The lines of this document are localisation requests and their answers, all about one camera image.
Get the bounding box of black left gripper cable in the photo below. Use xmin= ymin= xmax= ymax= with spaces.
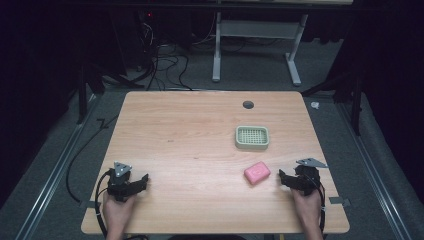
xmin=94 ymin=168 xmax=116 ymax=240

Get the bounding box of pink soap bar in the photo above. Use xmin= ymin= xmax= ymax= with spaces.
xmin=243 ymin=161 xmax=272 ymax=186

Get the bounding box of person's right hand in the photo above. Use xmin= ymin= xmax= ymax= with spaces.
xmin=291 ymin=187 xmax=323 ymax=230

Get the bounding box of white desk frame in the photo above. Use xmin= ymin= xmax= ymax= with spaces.
xmin=211 ymin=11 xmax=310 ymax=87

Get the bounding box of grey tape strip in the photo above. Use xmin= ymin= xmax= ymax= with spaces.
xmin=328 ymin=196 xmax=352 ymax=208
xmin=79 ymin=199 xmax=102 ymax=210

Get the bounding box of tangle of black cables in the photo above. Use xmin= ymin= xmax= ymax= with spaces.
xmin=134 ymin=19 xmax=194 ymax=92

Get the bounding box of black metal stand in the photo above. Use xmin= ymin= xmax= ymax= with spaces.
xmin=75 ymin=61 xmax=146 ymax=125
xmin=300 ymin=71 xmax=364 ymax=137

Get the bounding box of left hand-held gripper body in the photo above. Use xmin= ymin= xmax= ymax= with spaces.
xmin=106 ymin=161 xmax=137 ymax=203

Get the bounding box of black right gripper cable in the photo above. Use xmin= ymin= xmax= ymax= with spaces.
xmin=308 ymin=173 xmax=328 ymax=234

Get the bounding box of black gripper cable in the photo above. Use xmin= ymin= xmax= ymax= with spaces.
xmin=94 ymin=168 xmax=116 ymax=240
xmin=308 ymin=173 xmax=328 ymax=234

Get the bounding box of black floor cable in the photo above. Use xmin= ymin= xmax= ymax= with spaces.
xmin=64 ymin=114 xmax=120 ymax=204

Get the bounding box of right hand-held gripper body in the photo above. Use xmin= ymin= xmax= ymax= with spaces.
xmin=292 ymin=157 xmax=330 ymax=197

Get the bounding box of green soap dish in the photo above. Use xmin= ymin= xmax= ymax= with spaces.
xmin=234 ymin=124 xmax=271 ymax=151

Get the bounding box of person's left hand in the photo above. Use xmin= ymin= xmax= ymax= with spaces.
xmin=102 ymin=191 xmax=138 ymax=234

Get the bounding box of metal floor rail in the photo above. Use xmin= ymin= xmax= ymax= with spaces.
xmin=336 ymin=99 xmax=414 ymax=240
xmin=14 ymin=94 xmax=101 ymax=240

